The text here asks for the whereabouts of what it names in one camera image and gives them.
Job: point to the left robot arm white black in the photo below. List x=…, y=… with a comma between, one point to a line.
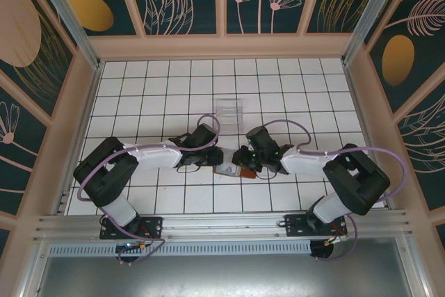
x=156, y=158

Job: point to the grey metal panel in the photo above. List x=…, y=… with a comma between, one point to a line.
x=222, y=279

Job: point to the aluminium side rail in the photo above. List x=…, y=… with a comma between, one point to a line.
x=89, y=102
x=358, y=102

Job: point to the yellow power connector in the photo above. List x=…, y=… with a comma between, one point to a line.
x=143, y=248
x=329, y=242

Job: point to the aluminium frame post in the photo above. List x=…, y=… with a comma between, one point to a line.
x=71, y=18
x=370, y=12

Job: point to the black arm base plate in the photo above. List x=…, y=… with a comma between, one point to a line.
x=295, y=225
x=154, y=229

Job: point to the aluminium mounting rail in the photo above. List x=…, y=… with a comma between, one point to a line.
x=222, y=227

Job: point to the white purple patterned card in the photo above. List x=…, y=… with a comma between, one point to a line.
x=229, y=169

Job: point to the brown leather card holder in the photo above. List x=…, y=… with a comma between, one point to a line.
x=248, y=174

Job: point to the clear acrylic box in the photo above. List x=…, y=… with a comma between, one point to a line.
x=229, y=116

